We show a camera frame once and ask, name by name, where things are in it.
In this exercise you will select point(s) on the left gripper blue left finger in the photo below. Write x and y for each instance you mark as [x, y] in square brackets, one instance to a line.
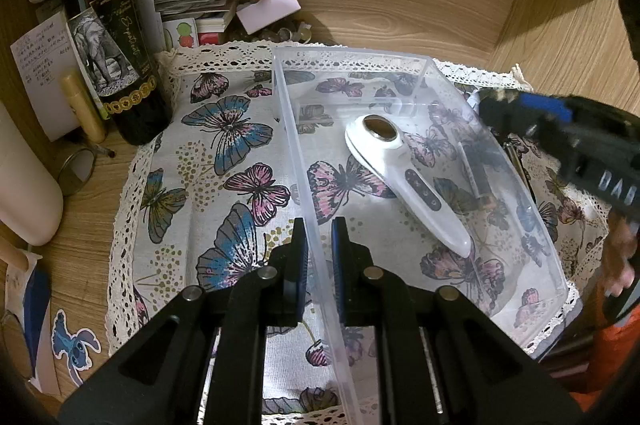
[289, 289]

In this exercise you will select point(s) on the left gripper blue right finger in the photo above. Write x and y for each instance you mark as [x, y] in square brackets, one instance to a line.
[349, 260]

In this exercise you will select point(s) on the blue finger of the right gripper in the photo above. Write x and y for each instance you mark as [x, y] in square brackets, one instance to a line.
[506, 111]

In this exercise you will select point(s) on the silver metal cylinder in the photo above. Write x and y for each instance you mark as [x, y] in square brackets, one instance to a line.
[474, 168]

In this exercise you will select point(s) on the clear plastic storage bin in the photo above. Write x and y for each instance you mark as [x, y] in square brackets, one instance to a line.
[434, 271]

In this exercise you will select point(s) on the white handheld massager device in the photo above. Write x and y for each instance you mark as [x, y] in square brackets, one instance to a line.
[377, 143]

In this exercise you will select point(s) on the person right hand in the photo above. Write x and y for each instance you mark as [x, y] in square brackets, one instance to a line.
[619, 246]

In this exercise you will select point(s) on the butterfly print lace cloth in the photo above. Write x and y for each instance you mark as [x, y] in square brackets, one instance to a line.
[210, 197]

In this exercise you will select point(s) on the blue stitch sticker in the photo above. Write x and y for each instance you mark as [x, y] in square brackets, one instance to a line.
[75, 347]

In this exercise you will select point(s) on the yellow lip balm tube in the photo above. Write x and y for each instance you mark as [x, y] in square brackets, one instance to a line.
[77, 96]

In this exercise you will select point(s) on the white small card box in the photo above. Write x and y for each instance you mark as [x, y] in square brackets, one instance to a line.
[256, 16]

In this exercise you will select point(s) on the dark wine bottle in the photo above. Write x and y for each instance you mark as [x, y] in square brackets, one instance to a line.
[107, 37]

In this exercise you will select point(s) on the handwritten white paper note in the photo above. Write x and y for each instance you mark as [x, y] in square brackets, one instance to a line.
[42, 57]

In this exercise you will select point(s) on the round wire glasses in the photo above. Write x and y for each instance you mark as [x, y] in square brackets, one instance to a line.
[78, 165]

